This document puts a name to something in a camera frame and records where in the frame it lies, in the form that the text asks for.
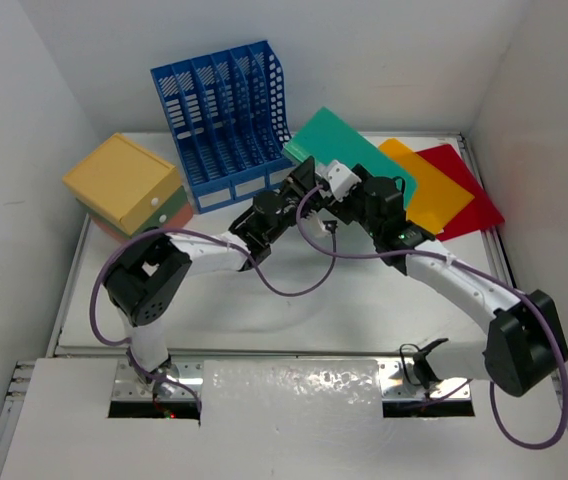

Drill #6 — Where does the green folder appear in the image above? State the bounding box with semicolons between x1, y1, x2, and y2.
283;107;417;208

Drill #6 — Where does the blue file organizer rack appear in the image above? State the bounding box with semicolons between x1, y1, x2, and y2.
150;41;293;213

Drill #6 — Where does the pink bottom drawer box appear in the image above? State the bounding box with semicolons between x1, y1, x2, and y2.
89;205;193;243

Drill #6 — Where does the orange folder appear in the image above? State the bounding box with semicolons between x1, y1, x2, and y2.
379;138;474;235

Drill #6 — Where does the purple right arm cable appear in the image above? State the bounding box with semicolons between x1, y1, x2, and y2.
296;183;568;449

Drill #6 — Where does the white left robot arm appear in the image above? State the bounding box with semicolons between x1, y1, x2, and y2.
102;158;316;385

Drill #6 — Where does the yellow drawer box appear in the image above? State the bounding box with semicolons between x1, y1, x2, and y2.
63;133;184;230

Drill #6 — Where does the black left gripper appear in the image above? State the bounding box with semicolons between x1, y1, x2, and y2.
265;158;325;245

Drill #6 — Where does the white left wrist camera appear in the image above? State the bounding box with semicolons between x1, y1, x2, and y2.
309;215;338;238

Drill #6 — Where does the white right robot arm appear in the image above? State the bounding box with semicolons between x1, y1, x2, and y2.
325;161;568;397

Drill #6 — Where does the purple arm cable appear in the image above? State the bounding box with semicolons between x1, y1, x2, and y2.
296;183;568;449
88;219;338;401

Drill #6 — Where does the red folder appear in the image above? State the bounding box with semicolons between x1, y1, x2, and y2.
416;143;506;242

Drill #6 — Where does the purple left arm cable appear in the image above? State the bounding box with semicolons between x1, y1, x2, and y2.
88;219;338;401

